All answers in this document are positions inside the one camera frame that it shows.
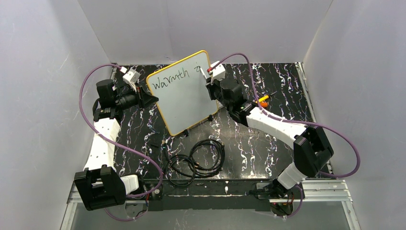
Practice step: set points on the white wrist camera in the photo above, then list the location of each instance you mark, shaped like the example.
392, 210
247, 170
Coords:
131, 77
216, 72

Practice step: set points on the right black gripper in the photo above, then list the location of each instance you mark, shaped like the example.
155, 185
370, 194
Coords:
212, 87

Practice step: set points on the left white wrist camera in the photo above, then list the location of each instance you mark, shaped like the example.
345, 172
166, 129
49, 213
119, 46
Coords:
131, 77

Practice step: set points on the yellow framed whiteboard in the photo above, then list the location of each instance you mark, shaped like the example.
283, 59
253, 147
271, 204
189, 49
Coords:
184, 100

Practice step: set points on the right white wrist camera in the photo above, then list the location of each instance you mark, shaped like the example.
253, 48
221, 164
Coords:
216, 72

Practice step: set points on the black white marker pen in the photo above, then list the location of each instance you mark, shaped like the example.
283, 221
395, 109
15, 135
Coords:
203, 73

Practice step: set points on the yellow handled screwdriver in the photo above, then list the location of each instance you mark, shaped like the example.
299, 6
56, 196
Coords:
262, 99

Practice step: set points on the orange handled screwdriver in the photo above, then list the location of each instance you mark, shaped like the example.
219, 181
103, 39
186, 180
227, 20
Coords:
264, 104

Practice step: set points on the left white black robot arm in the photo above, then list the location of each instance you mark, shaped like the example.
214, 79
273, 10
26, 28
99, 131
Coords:
99, 185

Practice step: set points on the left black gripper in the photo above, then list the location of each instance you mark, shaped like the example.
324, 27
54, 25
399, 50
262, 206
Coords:
140, 98

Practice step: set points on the aluminium front rail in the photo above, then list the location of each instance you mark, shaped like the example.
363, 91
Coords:
234, 194

